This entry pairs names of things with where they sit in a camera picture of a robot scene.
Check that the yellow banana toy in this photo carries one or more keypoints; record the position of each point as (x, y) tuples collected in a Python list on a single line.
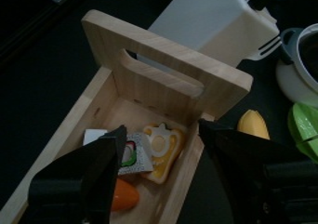
[(253, 125)]

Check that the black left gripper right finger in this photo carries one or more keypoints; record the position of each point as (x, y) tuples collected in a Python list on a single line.
[(249, 172)]

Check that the sushi roll toy piece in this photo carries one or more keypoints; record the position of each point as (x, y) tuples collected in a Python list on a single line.
[(137, 155)]

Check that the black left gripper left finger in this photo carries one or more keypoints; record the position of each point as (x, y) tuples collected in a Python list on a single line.
[(79, 178)]

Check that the white knife block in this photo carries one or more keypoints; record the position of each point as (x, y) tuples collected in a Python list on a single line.
[(220, 23)]

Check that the green toy food piece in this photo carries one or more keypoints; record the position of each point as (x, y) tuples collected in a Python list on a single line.
[(305, 128)]

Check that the orange toy food piece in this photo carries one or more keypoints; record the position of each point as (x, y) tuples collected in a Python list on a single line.
[(125, 196)]

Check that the white pot with grey rim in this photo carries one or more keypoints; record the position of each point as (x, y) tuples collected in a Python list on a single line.
[(299, 66)]

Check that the white toy block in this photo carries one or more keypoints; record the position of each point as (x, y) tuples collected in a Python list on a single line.
[(94, 135)]

